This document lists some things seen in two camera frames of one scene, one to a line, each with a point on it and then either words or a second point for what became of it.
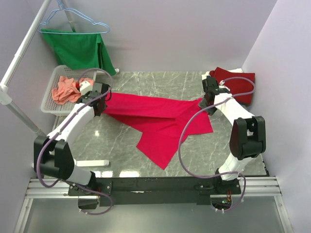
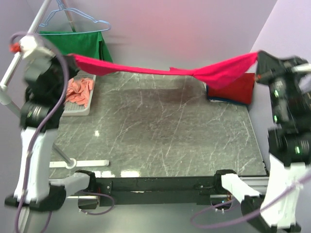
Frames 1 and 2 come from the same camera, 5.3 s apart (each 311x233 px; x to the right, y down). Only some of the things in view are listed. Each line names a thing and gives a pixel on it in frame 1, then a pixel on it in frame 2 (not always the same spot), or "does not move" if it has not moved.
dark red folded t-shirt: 236,86 does not move
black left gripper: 98,113 -> 73,67
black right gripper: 202,103 -> 269,66
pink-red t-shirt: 168,122 -> 217,74
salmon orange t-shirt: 67,91 does not move
